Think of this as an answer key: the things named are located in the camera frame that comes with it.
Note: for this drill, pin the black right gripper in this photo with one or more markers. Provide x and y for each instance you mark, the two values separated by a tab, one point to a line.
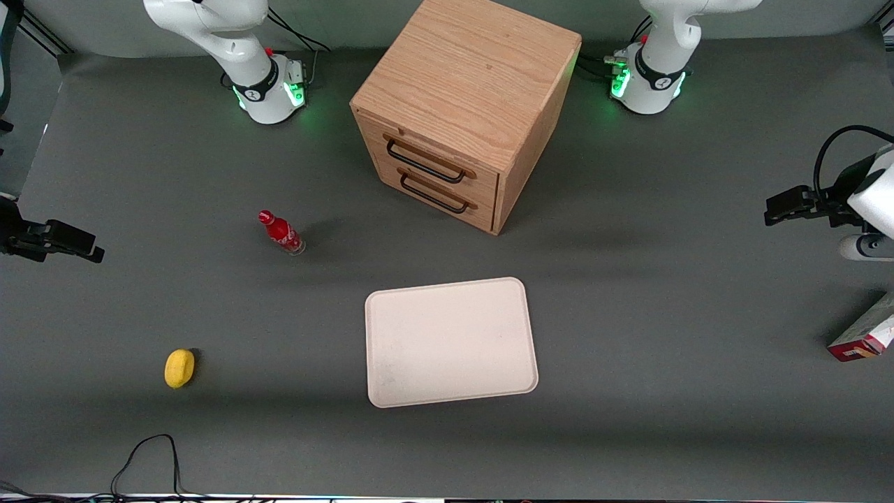
14	231

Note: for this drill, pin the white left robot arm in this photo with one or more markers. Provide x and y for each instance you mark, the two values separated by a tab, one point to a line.
656	84

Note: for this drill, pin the wooden drawer front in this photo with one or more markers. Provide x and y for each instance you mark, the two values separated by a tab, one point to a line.
482	178
482	213

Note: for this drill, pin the aluminium frame rail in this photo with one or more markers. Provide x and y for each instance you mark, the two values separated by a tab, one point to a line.
45	35

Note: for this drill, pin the red soda bottle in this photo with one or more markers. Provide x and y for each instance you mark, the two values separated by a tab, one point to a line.
283	234

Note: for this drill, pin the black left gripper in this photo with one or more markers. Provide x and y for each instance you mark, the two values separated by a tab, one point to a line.
835	207

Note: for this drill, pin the yellow lemon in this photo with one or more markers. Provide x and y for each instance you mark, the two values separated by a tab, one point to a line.
179	368

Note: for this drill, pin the beige plastic tray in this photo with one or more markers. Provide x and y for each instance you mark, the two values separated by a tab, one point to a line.
447	342

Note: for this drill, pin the wooden two-drawer cabinet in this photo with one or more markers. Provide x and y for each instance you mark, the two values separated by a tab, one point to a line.
475	77

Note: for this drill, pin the red tartan cookie box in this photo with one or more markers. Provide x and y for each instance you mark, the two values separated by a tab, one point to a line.
869	335

